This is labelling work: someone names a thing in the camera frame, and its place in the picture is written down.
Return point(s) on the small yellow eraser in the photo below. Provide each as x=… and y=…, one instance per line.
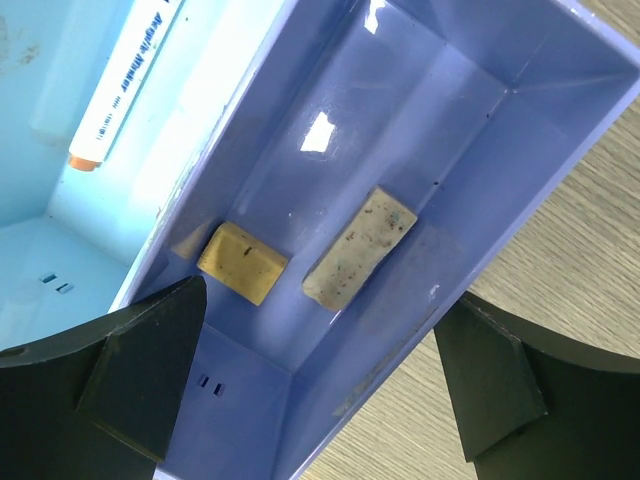
x=242, y=262

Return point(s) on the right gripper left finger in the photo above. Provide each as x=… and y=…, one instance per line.
x=100, y=400

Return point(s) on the purple drawer box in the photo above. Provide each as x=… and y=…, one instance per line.
x=470, y=113

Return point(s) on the beige worn eraser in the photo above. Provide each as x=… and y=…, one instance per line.
x=374, y=231

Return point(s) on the brown capped white pen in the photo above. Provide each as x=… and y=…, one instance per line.
x=138, y=43

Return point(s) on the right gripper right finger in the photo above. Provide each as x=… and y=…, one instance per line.
x=530, y=403

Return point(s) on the teal blue drawer box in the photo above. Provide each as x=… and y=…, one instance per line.
x=71, y=241

